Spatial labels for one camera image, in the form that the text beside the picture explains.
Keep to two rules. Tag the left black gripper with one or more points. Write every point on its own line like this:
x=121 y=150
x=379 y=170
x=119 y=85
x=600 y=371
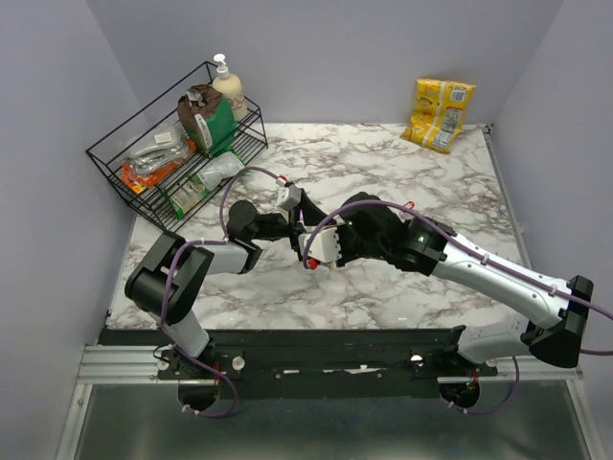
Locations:
x=310 y=215

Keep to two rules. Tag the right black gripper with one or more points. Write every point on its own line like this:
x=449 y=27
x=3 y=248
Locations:
x=341 y=230

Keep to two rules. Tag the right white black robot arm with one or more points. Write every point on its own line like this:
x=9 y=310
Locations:
x=550 y=320

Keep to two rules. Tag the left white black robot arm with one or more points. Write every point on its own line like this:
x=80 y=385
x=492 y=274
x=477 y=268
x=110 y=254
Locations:
x=166 y=282

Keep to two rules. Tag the green white snack packet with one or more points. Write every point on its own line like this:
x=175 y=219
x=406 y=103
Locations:
x=203 y=182

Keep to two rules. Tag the brown green bag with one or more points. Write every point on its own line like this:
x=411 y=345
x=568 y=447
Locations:
x=207 y=118

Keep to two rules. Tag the cream pump lotion bottle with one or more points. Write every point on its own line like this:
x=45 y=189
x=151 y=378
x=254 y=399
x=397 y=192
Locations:
x=230 y=86

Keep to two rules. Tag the clear plastic packet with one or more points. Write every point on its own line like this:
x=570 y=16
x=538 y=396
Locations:
x=163 y=145

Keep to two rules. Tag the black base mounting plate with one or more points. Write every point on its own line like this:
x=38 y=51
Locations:
x=318 y=365

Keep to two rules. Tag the yellow chips bag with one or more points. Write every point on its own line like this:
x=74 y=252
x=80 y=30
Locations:
x=438 y=113

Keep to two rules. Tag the orange snack packet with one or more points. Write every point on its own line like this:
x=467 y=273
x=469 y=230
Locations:
x=139 y=182

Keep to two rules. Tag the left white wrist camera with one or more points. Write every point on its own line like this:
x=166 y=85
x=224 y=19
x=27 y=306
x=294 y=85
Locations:
x=289 y=197

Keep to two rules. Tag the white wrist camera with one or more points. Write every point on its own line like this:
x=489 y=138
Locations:
x=289 y=197
x=325 y=249

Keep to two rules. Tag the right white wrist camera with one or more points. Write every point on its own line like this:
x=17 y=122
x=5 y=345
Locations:
x=325 y=249

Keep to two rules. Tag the black wire rack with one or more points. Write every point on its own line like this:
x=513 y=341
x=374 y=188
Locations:
x=110 y=152

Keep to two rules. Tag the aluminium rail frame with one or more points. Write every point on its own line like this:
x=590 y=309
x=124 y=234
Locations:
x=120 y=411

